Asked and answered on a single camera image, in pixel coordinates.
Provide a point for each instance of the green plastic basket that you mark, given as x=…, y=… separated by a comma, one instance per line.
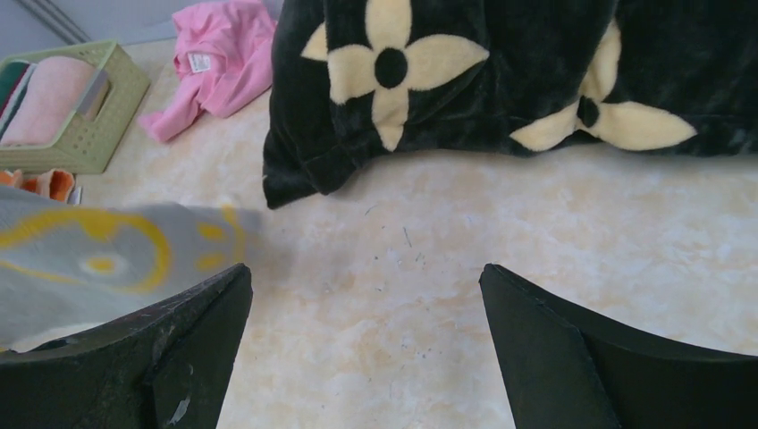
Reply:
x=81, y=145

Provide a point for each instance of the grey yellow duck towel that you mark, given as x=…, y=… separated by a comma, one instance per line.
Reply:
x=65, y=268

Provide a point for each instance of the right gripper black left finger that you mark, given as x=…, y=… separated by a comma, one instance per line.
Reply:
x=167, y=365

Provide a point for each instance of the rolled peach towel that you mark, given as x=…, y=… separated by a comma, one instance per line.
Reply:
x=54, y=90

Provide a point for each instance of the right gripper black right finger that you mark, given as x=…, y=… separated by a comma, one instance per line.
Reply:
x=566, y=366

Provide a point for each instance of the rolled dark green towel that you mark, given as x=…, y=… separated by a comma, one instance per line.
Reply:
x=15, y=78

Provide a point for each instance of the black floral pillow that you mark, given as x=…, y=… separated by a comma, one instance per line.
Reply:
x=355, y=80

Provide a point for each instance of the pink towel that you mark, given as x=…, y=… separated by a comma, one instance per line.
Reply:
x=222, y=58

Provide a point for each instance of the orange peach towel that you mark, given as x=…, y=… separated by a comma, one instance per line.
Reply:
x=58, y=185

